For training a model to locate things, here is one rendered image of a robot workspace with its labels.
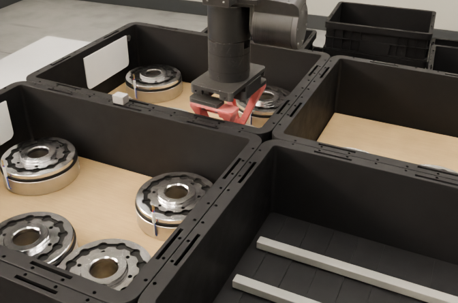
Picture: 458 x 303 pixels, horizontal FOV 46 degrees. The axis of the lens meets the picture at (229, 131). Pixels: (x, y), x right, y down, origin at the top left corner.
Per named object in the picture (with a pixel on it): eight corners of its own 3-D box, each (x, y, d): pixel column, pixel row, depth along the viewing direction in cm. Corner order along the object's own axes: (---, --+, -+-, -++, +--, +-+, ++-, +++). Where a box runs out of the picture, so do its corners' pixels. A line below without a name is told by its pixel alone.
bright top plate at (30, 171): (-15, 164, 74) (-17, 161, 73) (43, 133, 81) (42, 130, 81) (34, 188, 69) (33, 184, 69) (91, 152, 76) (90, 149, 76)
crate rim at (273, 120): (22, 92, 82) (20, 78, 80) (133, 32, 105) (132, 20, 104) (266, 152, 67) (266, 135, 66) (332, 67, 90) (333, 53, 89)
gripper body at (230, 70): (266, 77, 77) (268, 28, 73) (232, 106, 70) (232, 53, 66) (226, 69, 80) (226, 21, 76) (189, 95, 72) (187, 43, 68)
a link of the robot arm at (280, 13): (224, -67, 68) (197, -40, 62) (313, -60, 64) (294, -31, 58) (230, 18, 75) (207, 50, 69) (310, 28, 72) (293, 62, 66)
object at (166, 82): (114, 82, 97) (114, 79, 97) (148, 63, 105) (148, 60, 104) (159, 94, 93) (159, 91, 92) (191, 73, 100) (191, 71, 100)
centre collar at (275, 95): (245, 101, 89) (245, 98, 89) (257, 90, 93) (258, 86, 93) (272, 107, 87) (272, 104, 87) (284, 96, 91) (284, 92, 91)
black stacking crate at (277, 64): (35, 146, 87) (22, 82, 81) (138, 77, 110) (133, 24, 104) (263, 212, 72) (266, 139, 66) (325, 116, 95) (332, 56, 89)
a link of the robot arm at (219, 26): (217, -16, 71) (200, -4, 67) (266, -10, 69) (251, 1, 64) (217, 33, 75) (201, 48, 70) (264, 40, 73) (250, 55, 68)
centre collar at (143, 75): (134, 77, 98) (133, 74, 97) (150, 68, 101) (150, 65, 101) (156, 83, 95) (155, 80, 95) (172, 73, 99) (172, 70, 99)
